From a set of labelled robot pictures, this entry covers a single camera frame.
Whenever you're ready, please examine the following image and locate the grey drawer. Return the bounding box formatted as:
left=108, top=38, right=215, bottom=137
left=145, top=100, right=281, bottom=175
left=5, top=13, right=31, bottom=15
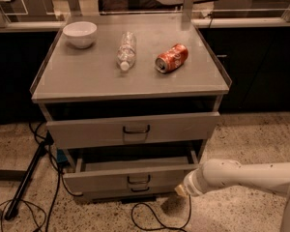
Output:
left=83, top=186, right=175, bottom=201
left=64, top=150, right=198, bottom=193
left=46, top=112, right=219, bottom=149

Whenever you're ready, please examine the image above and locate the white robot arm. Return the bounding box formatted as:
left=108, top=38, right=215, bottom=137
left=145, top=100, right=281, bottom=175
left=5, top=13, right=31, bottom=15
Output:
left=175, top=159, right=290, bottom=232

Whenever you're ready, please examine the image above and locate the grey bottom drawer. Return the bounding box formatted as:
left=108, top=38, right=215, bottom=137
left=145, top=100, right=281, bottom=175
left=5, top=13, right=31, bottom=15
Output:
left=83, top=186, right=175, bottom=201

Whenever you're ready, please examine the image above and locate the grey drawer cabinet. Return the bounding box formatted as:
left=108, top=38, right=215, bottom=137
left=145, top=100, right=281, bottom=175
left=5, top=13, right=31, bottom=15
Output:
left=29, top=14, right=233, bottom=205

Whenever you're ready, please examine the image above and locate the grey top drawer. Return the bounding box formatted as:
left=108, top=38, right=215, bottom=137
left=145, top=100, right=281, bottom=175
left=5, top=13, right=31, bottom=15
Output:
left=46, top=112, right=219, bottom=149

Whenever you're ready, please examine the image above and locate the orange soda can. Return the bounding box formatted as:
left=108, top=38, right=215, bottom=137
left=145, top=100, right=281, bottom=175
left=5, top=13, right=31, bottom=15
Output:
left=155, top=43, right=189, bottom=73

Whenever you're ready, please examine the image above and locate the black floor stand pole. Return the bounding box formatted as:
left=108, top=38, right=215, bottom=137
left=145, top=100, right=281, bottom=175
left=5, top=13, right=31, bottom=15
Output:
left=4, top=140, right=46, bottom=220

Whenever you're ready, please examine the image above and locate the clear plastic water bottle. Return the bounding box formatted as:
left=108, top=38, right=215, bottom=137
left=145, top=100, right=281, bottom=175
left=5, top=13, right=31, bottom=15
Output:
left=117, top=32, right=136, bottom=73

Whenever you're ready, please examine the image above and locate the white ceramic bowl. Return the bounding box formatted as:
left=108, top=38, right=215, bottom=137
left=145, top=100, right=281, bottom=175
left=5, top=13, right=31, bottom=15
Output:
left=63, top=21, right=98, bottom=48

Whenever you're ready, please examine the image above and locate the black floor cable left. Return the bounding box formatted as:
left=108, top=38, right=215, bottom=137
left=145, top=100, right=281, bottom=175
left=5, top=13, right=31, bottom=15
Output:
left=0, top=121, right=83, bottom=232

